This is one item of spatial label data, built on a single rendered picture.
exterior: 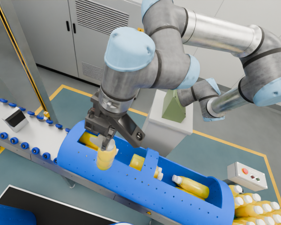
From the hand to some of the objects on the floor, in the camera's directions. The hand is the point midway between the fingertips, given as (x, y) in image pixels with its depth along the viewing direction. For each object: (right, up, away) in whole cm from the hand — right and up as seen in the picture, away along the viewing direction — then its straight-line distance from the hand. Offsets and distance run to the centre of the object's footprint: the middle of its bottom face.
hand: (108, 143), depth 48 cm
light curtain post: (-94, -27, +144) cm, 174 cm away
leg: (-157, -33, +121) cm, 201 cm away
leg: (-67, -72, +115) cm, 152 cm away
